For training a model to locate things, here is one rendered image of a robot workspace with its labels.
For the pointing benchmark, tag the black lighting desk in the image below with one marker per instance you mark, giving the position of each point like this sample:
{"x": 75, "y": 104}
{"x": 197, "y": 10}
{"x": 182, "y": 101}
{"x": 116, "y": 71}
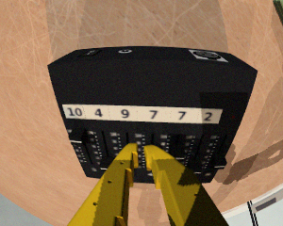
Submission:
{"x": 183, "y": 100}

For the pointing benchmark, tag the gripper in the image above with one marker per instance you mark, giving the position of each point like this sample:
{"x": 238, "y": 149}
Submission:
{"x": 187, "y": 202}

